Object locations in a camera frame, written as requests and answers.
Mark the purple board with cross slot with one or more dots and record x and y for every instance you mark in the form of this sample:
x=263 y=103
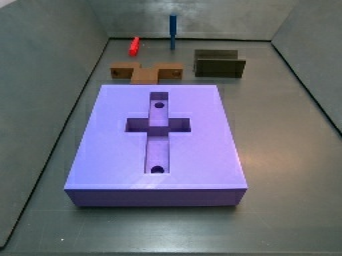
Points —
x=156 y=149

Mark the brown T-shaped block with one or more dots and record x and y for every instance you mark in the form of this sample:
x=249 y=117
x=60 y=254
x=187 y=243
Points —
x=145 y=76

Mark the red stepped peg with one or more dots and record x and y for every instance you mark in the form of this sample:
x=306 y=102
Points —
x=133 y=46

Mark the blue stepped peg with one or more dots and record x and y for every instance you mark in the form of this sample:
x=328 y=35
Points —
x=172 y=30

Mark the black angle bracket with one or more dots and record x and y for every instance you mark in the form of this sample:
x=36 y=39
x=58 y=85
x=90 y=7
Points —
x=217 y=63

